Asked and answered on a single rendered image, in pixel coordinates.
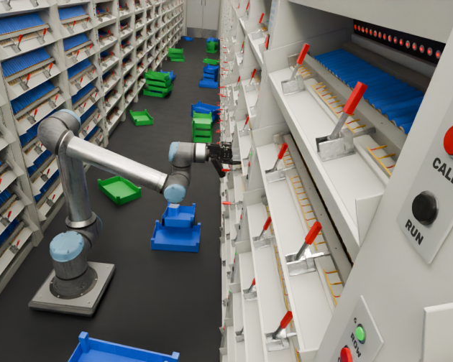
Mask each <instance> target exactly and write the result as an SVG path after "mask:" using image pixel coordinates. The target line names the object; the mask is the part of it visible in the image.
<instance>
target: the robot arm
mask: <svg viewBox="0 0 453 362"><path fill-rule="evenodd" d="M80 127H81V120H80V119H79V117H78V116H77V115H76V114H75V113H74V112H72V111H70V110H67V109H62V110H59V111H56V112H55V113H54V114H52V115H51V116H49V117H47V118H46V119H44V120H42V121H41V122H40V124H39V126H38V128H37V135H38V137H39V140H40V142H41V143H42V145H43V146H44V147H45V148H46V149H47V150H48V151H50V152H52V153H53V154H55V157H56V160H57V164H58V170H59V174H60V180H61V184H62V187H63V194H64V197H65V203H66V207H67V211H68V217H67V218H66V219H65V223H66V227H67V232H66V233H60V234H59V235H57V236H56V237H54V239H53V240H52V241H51V243H50V255H51V257H52V263H53V266H54V270H55V278H54V281H53V286H54V289H55V291H56V292H57V293H58V294H61V295H64V296H72V295H76V294H80V293H81V292H84V291H85V290H87V289H88V288H89V287H90V286H91V285H92V283H93V280H94V277H93V272H92V270H91V269H90V268H89V266H88V264H87V259H86V257H87V255H88V253H89V251H90V250H91V248H92V246H93V245H94V243H95V241H96V239H97V238H98V237H99V235H100V233H101V230H102V227H103V226H102V221H101V219H100V218H99V217H98V216H97V215H96V214H95V213H94V212H92V211H91V205H90V200H89V196H88V188H87V184H86V176H85V172H84V167H83V162H85V163H87V164H90V165H93V166H94V167H98V168H100V169H102V170H105V171H107V172H110V173H112V174H114V175H117V176H120V177H123V178H124V179H127V180H129V181H132V182H135V183H137V184H139V185H142V186H144V187H147V188H150V189H151V190H154V191H156V192H159V193H160V194H162V195H164V197H165V199H166V200H167V201H169V202H171V203H179V202H180V201H182V200H183V199H184V197H185V196H186V193H187V188H188V187H189V186H190V184H191V163H192V162H194V163H205V160H206V162H208V161H209V157H210V158H211V162H212V164H213V166H214V167H215V169H216V171H217V172H218V174H219V176H220V178H223V177H226V172H225V171H221V170H222V169H223V167H222V165H221V164H230V165H237V164H241V163H242V162H241V155H240V149H239V150H238V151H233V152H232V143H231V142H228V141H221V142H220V143H219V144H211V142H208V144H207V147H206V144H197V143H185V142H172V143H171V145H170V151H169V161H170V162H172V174H171V176H170V175H167V174H164V173H161V172H159V171H157V170H154V169H152V168H150V167H147V166H145V165H143V164H140V163H138V162H135V161H133V160H130V159H128V158H126V157H123V156H121V155H119V154H116V153H113V152H111V151H109V150H107V149H104V148H102V147H99V146H97V145H95V144H92V143H90V142H88V141H85V140H82V139H80V138H79V134H78V130H79V129H80ZM224 142H225V143H224Z"/></svg>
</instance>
